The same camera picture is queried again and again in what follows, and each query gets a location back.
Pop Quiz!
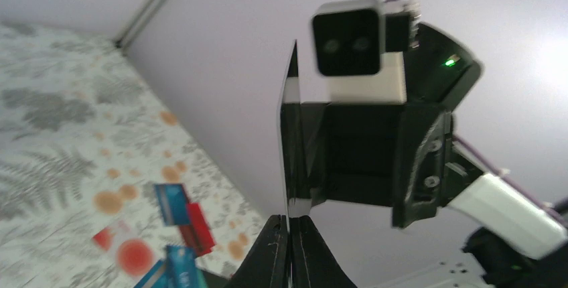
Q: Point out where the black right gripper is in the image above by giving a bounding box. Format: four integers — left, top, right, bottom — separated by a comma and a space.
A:
300, 23, 482, 228

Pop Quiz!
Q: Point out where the blue card far right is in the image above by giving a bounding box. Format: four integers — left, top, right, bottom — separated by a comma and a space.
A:
153, 184, 191, 226

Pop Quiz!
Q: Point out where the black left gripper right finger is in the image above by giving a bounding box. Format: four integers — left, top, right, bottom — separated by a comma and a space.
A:
290, 216, 356, 288

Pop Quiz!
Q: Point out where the red white card far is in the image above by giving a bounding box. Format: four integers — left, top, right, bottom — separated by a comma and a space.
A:
92, 219, 158, 281

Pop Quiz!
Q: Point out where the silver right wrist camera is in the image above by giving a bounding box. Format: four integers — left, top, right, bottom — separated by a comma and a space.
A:
311, 0, 421, 77

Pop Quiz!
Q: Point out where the blue card right top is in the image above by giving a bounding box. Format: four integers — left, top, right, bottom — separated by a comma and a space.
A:
134, 245, 208, 288

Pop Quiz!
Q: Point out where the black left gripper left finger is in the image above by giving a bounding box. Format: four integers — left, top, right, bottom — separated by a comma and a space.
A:
226, 215, 290, 288

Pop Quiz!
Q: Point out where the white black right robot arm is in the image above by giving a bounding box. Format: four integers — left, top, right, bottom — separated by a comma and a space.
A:
281, 16, 567, 287

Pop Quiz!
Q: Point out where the floral patterned table mat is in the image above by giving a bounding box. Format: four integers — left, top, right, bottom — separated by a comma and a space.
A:
1, 22, 265, 287

